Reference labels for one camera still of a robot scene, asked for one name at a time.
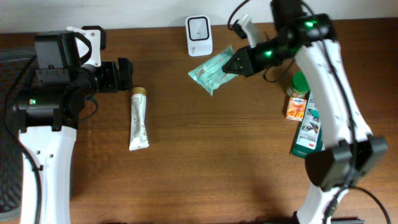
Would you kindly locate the orange snack packet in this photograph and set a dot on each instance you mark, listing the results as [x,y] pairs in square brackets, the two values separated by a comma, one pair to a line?
[296,109]

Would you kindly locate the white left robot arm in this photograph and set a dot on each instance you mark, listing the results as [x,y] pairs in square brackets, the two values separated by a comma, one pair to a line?
[70,72]

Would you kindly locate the mint green tissue pack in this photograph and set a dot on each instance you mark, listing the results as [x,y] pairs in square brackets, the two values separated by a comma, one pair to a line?
[210,74]

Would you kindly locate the white barcode scanner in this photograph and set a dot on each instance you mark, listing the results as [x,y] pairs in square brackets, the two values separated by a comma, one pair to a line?
[199,36]

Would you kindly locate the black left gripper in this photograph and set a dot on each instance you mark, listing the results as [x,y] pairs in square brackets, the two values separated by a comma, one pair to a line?
[126,71]

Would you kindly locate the green 3M wipes package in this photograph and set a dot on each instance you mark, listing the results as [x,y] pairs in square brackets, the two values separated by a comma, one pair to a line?
[308,138]

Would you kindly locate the white tube brown cap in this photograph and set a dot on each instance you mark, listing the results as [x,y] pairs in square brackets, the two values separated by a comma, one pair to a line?
[138,137]

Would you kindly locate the grey plastic basket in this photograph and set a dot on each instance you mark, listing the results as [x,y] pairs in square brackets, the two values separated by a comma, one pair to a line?
[13,61]

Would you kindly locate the green lid jar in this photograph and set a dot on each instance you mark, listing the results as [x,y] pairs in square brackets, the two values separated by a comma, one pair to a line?
[298,86]

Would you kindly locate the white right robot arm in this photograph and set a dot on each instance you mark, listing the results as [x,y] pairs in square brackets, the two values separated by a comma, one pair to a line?
[351,150]

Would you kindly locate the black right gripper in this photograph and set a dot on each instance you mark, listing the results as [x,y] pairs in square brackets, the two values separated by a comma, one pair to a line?
[253,65]

